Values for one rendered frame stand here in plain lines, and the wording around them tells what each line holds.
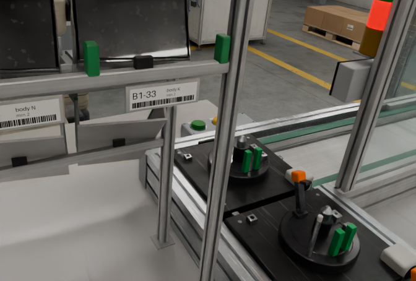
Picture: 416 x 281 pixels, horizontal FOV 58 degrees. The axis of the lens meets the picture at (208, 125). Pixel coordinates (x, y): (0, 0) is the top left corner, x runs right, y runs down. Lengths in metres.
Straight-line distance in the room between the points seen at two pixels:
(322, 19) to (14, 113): 6.31
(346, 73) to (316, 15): 5.90
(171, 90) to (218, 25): 4.69
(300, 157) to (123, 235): 0.51
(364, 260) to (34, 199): 0.70
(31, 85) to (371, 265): 0.59
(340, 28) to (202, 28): 2.37
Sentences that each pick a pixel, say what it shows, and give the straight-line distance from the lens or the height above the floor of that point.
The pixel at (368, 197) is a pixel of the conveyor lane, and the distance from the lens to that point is 0.99.
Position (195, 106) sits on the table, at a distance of 1.39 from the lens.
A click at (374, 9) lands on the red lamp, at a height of 1.34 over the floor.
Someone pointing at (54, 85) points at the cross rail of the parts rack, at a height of 1.30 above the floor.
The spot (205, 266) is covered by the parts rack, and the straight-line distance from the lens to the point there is 0.64.
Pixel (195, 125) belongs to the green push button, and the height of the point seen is 0.97.
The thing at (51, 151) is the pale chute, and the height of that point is 1.13.
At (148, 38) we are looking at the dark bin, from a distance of 0.45.
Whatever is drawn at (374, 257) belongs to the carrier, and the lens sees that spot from 0.75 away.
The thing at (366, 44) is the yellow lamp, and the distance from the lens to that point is 0.79.
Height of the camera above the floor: 1.45
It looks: 28 degrees down
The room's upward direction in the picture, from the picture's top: 6 degrees clockwise
